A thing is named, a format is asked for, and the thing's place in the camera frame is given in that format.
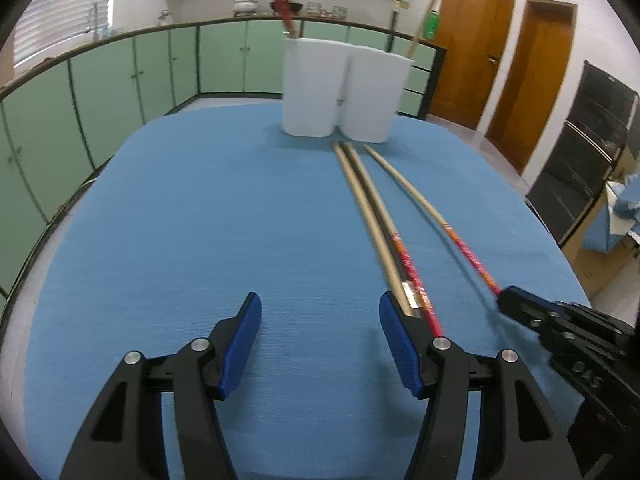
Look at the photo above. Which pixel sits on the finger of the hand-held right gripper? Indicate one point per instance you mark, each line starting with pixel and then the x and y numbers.
pixel 525 317
pixel 535 302

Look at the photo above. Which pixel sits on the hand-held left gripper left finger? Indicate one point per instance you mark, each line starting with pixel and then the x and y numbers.
pixel 240 345

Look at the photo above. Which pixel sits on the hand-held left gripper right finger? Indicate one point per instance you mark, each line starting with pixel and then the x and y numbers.
pixel 400 340

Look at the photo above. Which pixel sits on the silver-banded wooden chopstick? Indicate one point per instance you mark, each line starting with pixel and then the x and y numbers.
pixel 362 205

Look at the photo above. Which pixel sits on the white twin-compartment utensil holder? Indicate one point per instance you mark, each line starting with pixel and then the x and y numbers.
pixel 312 90

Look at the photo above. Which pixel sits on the pale wooden chopstick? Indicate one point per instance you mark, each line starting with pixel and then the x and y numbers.
pixel 422 22

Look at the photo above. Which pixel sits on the black chopstick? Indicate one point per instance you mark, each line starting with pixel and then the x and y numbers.
pixel 394 25

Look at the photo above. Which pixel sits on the cardboard box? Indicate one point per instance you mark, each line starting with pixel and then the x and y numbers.
pixel 600 270

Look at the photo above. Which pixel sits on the blue table mat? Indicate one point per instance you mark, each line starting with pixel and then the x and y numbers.
pixel 225 220

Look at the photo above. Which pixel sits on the light blue cloth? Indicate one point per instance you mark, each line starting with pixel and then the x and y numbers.
pixel 625 202

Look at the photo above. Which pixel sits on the black glass-front cabinet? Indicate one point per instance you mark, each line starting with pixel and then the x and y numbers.
pixel 580 150

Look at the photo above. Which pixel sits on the plain wooden door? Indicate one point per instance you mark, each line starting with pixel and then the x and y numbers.
pixel 530 90

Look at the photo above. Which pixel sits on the green base kitchen cabinets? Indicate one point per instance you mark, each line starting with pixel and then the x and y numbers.
pixel 100 90

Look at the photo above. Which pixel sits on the green bottle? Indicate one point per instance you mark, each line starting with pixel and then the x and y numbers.
pixel 431 27

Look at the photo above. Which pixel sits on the dark kitchen countertop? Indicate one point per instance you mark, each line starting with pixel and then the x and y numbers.
pixel 150 28

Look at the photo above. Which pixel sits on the silver kettle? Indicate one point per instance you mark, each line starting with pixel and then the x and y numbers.
pixel 164 16

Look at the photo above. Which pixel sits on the group of small bowls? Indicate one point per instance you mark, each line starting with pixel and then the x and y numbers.
pixel 327 10

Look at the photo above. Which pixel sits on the white lidded pot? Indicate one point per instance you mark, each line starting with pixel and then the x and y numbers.
pixel 246 5

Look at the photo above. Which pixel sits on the black wok with lid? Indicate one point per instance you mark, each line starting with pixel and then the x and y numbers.
pixel 295 7

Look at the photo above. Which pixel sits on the chrome kitchen faucet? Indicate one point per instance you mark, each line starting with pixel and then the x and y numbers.
pixel 93 17

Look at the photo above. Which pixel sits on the white window blind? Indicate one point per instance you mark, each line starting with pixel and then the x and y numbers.
pixel 55 15

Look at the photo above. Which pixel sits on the wall socket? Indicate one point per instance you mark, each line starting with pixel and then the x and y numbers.
pixel 401 5

